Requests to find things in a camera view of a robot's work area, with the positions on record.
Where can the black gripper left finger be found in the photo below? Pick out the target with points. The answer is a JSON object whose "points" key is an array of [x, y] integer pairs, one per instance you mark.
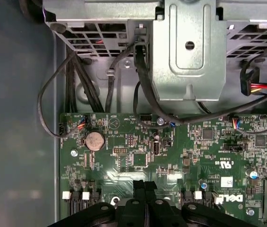
{"points": [[135, 212]]}

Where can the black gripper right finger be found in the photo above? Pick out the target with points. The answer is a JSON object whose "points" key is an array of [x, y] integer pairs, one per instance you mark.
{"points": [[157, 212]]}

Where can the internal USB port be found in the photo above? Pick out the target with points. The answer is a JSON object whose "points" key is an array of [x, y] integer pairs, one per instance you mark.
{"points": [[156, 147]]}

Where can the green motherboard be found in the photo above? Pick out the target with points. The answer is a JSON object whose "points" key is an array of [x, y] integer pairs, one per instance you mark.
{"points": [[183, 146]]}

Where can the round coin battery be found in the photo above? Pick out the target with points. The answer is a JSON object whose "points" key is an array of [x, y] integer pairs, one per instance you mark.
{"points": [[95, 141]]}

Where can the grey metal drive cage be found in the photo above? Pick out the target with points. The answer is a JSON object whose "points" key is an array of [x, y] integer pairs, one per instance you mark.
{"points": [[190, 71]]}

